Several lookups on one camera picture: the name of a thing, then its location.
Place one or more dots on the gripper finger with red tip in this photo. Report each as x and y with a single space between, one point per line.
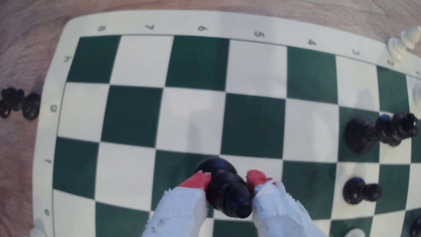
179 214
279 214

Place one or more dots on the black pawn chess piece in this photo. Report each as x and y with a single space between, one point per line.
227 191
31 106
354 191
416 227

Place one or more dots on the white pawn chess piece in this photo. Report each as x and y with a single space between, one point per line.
355 233
38 232

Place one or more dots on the green and white chess mat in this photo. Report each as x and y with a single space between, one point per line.
253 125

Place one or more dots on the black queen chess piece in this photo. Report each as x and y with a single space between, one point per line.
361 135

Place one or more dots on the white rook chess piece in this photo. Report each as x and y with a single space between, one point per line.
418 94

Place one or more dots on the white bishop chess piece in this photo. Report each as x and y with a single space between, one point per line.
398 47

